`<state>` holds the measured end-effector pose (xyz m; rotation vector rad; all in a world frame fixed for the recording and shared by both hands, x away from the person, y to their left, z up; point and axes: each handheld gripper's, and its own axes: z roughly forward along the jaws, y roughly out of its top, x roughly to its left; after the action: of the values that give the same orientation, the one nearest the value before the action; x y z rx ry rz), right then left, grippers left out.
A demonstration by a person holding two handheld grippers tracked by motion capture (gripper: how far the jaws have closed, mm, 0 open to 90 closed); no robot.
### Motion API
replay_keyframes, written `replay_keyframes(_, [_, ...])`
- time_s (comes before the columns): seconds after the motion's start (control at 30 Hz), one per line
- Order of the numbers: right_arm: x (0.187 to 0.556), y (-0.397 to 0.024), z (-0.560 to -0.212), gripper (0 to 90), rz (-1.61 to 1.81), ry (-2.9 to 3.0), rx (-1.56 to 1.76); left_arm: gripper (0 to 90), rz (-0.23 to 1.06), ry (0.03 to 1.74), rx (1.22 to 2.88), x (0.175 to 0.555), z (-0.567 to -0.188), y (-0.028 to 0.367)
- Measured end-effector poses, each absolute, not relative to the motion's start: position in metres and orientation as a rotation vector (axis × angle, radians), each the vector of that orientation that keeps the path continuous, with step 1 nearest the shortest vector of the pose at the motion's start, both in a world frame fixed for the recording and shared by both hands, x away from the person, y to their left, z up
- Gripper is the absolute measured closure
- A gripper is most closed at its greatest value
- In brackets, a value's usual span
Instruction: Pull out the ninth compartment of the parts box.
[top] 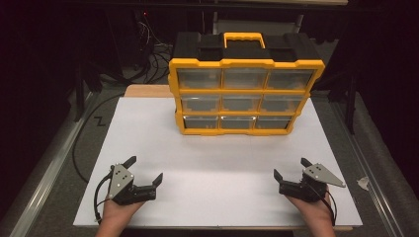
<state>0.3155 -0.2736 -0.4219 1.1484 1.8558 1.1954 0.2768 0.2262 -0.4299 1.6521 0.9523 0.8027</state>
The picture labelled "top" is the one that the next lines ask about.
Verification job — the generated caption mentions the long black floor cable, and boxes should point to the long black floor cable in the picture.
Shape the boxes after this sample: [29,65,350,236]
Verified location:
[71,93,126,185]

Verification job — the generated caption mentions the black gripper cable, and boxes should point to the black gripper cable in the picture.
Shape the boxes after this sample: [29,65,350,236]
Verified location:
[310,184,338,227]
[93,172,115,225]

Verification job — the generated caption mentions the grey box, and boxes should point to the grey box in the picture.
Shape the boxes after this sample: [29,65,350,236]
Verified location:
[212,13,304,36]

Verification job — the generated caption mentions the yellow organizer carry handle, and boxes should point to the yellow organizer carry handle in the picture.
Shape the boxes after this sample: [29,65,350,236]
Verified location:
[222,32,267,49]

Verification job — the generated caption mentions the person's right hand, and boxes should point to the person's right hand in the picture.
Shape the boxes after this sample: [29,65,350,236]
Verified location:
[285,195,334,227]

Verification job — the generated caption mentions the dark metal stand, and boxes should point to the dark metal stand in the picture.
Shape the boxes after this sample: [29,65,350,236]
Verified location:
[72,60,102,123]
[344,70,360,135]

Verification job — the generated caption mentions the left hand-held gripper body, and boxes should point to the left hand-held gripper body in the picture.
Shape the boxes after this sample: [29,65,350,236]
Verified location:
[108,163,158,206]

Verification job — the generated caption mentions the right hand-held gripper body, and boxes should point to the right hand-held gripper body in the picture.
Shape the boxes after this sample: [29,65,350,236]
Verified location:
[278,163,347,202]

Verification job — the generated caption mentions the white tape scrap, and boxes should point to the white tape scrap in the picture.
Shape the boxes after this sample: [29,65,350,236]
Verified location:
[357,176,371,192]

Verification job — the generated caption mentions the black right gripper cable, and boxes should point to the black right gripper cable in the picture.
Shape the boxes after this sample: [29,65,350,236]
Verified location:
[310,184,338,227]

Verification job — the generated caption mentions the metal floor rail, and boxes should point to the metal floor rail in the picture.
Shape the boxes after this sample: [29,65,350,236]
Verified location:
[9,92,98,237]
[329,100,404,237]

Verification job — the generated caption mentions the yellow black drawer organizer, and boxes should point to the yellow black drawer organizer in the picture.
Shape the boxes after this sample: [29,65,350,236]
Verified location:
[167,32,326,136]

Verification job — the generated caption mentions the set of clear plastic drawers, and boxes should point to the set of clear plastic drawers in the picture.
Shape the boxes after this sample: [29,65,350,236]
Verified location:
[176,68,315,130]

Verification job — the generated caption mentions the person's left hand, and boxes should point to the person's left hand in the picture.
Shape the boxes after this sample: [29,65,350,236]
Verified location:
[100,200,145,228]

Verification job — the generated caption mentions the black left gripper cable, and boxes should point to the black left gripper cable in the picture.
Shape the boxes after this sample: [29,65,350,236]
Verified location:
[93,172,115,225]

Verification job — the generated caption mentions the bundle of tangled cables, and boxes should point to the bundle of tangled cables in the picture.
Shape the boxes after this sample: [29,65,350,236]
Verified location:
[136,19,174,85]

